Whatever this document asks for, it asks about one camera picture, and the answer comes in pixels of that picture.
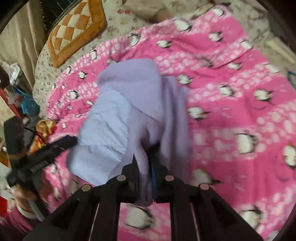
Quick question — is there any blue bag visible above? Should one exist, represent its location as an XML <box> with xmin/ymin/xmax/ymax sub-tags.
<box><xmin>13</xmin><ymin>87</ymin><xmax>40</xmax><ymax>118</ymax></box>

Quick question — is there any beige garment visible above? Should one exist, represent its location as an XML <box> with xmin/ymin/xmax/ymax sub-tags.
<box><xmin>122</xmin><ymin>0</ymin><xmax>174</xmax><ymax>23</ymax></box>

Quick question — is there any person's left hand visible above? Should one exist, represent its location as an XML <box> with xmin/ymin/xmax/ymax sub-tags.
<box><xmin>11</xmin><ymin>179</ymin><xmax>53</xmax><ymax>213</ymax></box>

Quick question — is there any lilac fleece-lined jacket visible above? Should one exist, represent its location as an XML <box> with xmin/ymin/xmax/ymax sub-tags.
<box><xmin>66</xmin><ymin>59</ymin><xmax>190</xmax><ymax>206</ymax></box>

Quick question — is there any orange checkered cushion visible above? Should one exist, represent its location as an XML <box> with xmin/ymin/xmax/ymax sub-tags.
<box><xmin>48</xmin><ymin>0</ymin><xmax>107</xmax><ymax>68</ymax></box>

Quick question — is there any yellow red cartoon blanket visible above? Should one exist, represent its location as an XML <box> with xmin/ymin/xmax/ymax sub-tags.
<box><xmin>27</xmin><ymin>119</ymin><xmax>56</xmax><ymax>155</ymax></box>

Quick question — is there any floral bed sheet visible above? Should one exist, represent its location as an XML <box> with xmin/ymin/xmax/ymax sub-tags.
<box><xmin>33</xmin><ymin>1</ymin><xmax>295</xmax><ymax>118</ymax></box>

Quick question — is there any pink penguin quilt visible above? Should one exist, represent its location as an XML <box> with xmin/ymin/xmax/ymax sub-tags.
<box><xmin>47</xmin><ymin>6</ymin><xmax>295</xmax><ymax>240</ymax></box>

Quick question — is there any beige curtain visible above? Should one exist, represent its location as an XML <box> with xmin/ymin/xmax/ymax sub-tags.
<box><xmin>1</xmin><ymin>1</ymin><xmax>46</xmax><ymax>90</ymax></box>

